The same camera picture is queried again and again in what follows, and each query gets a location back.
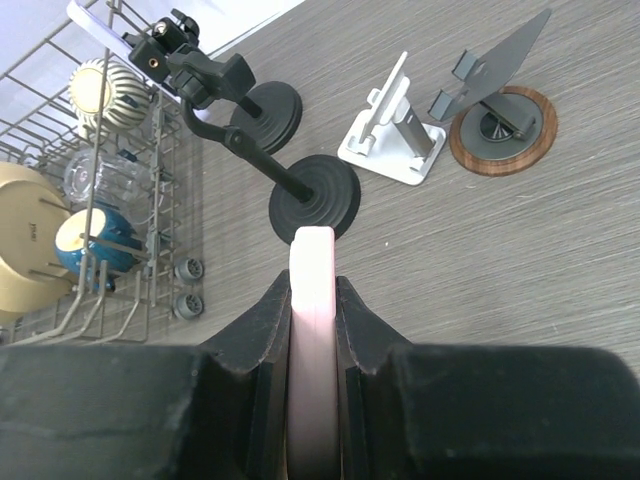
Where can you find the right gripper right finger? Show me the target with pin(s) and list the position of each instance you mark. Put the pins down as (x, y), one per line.
(442, 411)

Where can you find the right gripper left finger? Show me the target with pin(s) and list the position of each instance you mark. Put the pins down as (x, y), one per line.
(212, 411)

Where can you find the pink phone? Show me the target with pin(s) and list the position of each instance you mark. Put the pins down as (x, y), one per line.
(312, 431)

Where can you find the black gooseneck phone stand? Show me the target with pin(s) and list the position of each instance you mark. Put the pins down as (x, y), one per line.
(318, 190)

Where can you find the wooden base phone stand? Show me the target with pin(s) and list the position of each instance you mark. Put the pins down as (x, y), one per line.
(498, 129)

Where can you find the black round-base phone stand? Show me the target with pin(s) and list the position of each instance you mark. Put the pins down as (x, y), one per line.
(169, 55)

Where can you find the white folding phone stand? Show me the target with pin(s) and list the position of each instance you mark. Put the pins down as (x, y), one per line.
(388, 138)

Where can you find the blue ceramic mug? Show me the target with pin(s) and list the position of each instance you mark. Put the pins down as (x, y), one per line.
(104, 237)

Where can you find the clear glass cup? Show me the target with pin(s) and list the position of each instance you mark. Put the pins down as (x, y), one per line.
(112, 179)

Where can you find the right yellow plate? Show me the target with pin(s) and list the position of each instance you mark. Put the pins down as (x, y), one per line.
(32, 210)

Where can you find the cream ribbed mug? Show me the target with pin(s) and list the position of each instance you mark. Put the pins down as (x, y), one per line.
(105, 95)

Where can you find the grey wire dish rack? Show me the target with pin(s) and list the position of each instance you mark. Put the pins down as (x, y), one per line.
(40, 49)

